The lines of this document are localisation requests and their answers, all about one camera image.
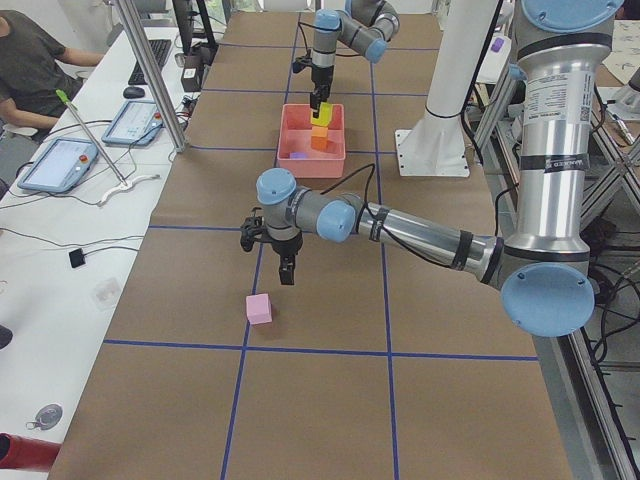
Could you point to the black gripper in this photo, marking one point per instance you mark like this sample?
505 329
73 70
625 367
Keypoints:
320 78
285 244

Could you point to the yellow foam block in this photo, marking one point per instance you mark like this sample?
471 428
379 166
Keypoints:
321 115

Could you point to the orange foam block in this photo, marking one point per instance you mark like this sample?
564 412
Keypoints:
319 138

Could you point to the pink foam block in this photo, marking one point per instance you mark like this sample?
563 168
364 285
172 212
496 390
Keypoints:
258 309

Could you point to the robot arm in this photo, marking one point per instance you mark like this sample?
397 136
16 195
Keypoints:
541 269
365 27

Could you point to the pink plastic bin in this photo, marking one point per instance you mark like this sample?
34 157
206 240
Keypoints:
295 133

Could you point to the far teach pendant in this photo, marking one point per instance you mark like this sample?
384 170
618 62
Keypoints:
136 124

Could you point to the teach pendant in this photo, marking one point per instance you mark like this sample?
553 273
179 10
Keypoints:
60 166
136 124

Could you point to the black computer mouse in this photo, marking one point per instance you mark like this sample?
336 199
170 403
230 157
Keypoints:
133 92

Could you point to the small black square device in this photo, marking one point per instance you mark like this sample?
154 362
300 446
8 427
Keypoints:
77 258

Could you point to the near teach pendant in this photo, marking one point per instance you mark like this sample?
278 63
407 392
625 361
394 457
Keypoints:
60 166

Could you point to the green tipped metal rod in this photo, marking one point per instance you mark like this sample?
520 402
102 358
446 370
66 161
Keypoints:
75 113

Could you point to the seated person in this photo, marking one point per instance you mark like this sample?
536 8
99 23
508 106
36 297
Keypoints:
31 73

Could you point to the red cylinder object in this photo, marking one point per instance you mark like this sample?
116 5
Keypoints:
27 454

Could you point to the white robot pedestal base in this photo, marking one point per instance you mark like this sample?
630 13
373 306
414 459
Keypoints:
435 146

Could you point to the aluminium frame post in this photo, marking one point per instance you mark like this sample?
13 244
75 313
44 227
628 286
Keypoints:
143 53

